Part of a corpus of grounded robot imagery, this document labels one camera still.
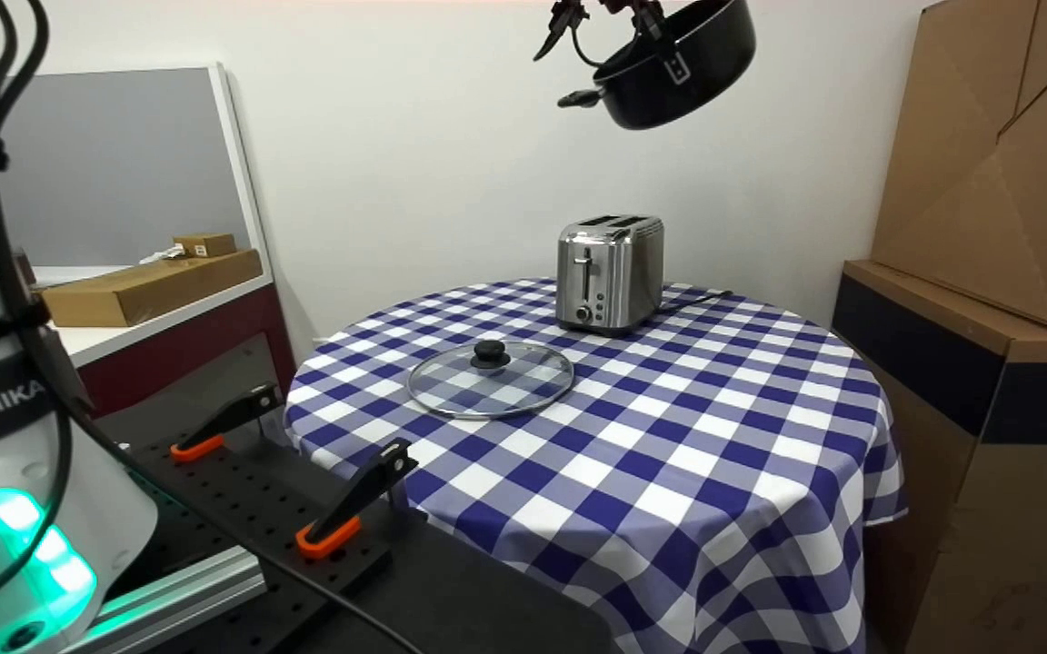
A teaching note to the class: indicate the aluminium profile rail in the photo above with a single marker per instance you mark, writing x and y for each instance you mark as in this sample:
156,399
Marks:
173,602

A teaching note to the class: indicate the red cabinet with white top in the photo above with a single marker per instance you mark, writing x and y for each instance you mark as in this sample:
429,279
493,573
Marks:
183,349

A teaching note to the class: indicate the blue white checkered tablecloth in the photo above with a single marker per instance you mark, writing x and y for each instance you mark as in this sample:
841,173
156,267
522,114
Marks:
669,458

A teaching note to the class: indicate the grey partition panel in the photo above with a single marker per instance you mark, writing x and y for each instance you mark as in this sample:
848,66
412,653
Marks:
111,158

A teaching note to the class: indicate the glass lid with black knob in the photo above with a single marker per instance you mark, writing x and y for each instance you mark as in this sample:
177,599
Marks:
487,382

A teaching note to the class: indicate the black cooking pot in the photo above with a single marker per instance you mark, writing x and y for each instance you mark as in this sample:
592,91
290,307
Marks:
707,66

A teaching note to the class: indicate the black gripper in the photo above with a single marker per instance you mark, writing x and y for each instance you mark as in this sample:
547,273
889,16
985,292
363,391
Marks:
633,10

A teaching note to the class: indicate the large folded cardboard box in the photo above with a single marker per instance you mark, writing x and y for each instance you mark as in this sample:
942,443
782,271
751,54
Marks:
1009,158

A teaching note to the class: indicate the silver two-slot toaster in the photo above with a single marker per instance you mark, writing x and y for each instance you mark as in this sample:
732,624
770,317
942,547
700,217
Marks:
609,273

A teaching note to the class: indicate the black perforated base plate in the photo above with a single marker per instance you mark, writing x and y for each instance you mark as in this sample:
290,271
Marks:
244,509

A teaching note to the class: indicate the small wooden block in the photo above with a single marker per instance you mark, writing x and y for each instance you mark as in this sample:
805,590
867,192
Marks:
201,244

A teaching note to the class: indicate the flat cardboard box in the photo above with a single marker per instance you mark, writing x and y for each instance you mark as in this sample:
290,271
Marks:
146,289

